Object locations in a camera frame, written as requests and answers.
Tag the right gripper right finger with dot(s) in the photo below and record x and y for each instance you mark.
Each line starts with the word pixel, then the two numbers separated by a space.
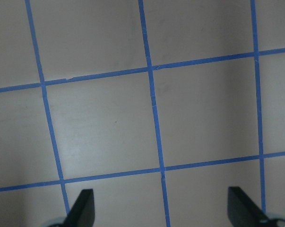
pixel 242 211

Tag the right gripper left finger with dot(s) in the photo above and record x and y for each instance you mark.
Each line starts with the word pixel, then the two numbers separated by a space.
pixel 82 213

